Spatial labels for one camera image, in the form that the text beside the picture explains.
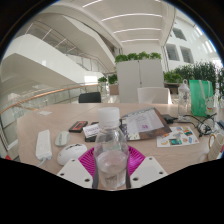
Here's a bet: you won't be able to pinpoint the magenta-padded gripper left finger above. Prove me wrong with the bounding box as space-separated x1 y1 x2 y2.
57 146 100 190

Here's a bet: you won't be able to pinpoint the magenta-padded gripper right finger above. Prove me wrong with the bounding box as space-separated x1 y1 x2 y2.
125 145 169 190

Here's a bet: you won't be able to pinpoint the clear water bottle white cap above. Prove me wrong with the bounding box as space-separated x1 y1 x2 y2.
93 106 130 190

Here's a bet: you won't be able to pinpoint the white computer mouse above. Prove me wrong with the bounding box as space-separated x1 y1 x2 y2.
56 143 88 167

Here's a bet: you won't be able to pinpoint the small grey oval mouse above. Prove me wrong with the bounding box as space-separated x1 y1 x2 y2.
54 130 71 148

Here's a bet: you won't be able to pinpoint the black flat case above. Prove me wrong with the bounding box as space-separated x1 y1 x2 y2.
84 134 98 143

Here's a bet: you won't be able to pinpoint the white card box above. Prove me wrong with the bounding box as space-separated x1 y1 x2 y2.
82 123 101 139

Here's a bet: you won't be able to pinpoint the red and black small box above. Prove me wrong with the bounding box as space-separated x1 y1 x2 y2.
68 120 89 134

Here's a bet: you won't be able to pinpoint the colourful sticker sheet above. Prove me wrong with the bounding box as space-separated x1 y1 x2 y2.
156 125 200 148

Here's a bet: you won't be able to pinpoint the black power adapter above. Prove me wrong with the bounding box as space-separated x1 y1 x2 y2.
161 113 179 124

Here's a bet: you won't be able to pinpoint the white paper slip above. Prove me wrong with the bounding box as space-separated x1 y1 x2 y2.
37 110 54 117

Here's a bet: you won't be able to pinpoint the black chair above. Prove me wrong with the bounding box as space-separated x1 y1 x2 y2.
78 91 102 104

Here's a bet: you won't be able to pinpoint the tall clear bottle white lid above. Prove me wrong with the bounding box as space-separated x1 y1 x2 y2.
177 78 192 122

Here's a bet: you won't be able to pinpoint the wood-topped glass railing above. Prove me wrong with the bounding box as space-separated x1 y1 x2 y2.
0 83 101 116

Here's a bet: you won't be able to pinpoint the white cabinet with plants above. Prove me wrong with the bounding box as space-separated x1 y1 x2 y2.
114 51 165 104

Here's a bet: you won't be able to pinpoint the green tote bag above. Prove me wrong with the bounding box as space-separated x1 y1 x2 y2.
188 79 216 118

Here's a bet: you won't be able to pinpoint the planter with green plants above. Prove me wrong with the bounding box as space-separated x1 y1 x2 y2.
97 73 120 96

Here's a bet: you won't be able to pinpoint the dark planter with plants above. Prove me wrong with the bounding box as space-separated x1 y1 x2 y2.
163 70 184 94

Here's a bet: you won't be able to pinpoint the row of green hedge plants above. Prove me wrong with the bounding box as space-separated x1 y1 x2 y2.
181 60 224 98

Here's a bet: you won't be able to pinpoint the ceiling light strips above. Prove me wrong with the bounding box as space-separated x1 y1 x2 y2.
81 0 163 44

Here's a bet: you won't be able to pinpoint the white power strip cable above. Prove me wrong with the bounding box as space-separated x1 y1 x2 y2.
35 157 48 168

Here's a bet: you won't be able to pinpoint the black tangled cables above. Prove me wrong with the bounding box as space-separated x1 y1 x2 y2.
173 113 221 138

